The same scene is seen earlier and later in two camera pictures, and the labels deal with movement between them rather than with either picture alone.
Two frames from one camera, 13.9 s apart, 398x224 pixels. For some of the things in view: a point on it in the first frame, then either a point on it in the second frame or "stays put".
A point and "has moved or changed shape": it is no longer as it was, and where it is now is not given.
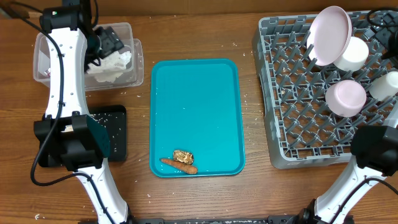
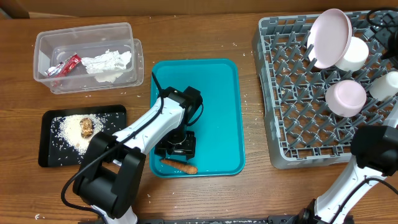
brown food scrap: [187, 157] has moved or changed shape
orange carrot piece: [189, 168] stays put
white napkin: [109, 67] stays put
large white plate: [329, 35] stays put
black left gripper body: [103, 45] -> [179, 141]
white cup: [385, 86] stays put
